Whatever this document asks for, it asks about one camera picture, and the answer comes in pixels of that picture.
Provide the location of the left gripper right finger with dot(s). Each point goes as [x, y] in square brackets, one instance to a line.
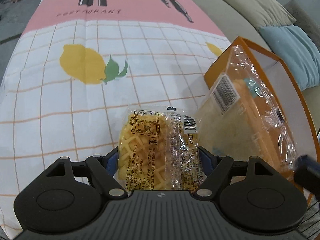
[217, 170]

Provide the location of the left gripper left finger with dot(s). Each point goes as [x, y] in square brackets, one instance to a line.
[101, 172]

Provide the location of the clear bag of bread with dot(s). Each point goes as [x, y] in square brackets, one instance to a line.
[240, 117]

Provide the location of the yellow waffle snack packet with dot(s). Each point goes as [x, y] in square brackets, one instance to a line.
[158, 150]

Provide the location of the light blue cushion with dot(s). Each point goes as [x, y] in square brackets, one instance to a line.
[297, 50]

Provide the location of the pink checkered tablecloth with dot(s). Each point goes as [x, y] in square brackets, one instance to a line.
[80, 63]

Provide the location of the beige fabric sofa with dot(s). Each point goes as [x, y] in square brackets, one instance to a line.
[233, 24]

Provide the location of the beige sofa cushion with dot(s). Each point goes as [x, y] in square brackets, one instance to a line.
[263, 13]

